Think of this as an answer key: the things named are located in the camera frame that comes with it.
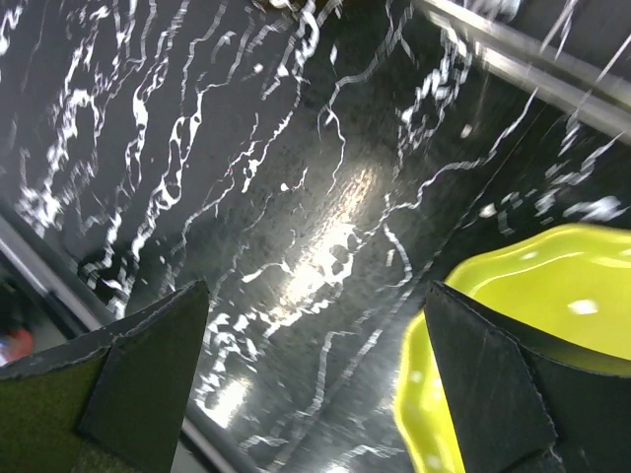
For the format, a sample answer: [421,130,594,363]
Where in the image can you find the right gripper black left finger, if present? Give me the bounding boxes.
[1,282,208,472]

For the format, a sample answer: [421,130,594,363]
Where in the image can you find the lime green polka dot plate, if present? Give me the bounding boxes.
[393,224,630,472]

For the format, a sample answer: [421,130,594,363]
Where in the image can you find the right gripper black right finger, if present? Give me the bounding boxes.
[424,282,630,472]

